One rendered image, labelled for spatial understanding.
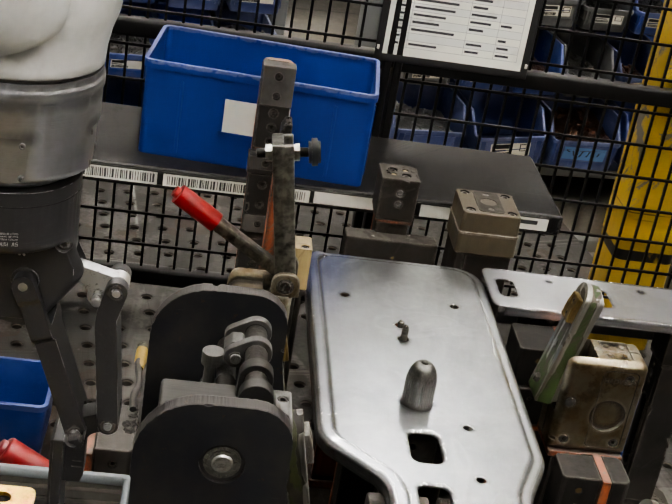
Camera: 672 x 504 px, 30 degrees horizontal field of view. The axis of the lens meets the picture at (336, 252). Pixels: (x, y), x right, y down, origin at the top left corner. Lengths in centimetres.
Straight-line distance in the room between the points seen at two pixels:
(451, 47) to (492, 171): 19
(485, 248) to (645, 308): 21
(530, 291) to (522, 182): 28
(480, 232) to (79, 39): 105
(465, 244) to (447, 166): 22
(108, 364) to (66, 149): 14
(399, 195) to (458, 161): 24
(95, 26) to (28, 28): 4
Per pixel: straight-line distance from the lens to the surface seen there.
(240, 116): 164
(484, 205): 161
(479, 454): 122
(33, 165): 63
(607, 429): 140
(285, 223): 129
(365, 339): 137
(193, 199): 129
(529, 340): 148
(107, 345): 70
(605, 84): 190
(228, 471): 91
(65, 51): 61
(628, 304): 159
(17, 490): 83
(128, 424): 104
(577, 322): 132
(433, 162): 180
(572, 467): 126
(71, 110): 63
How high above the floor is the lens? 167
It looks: 26 degrees down
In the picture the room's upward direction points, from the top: 10 degrees clockwise
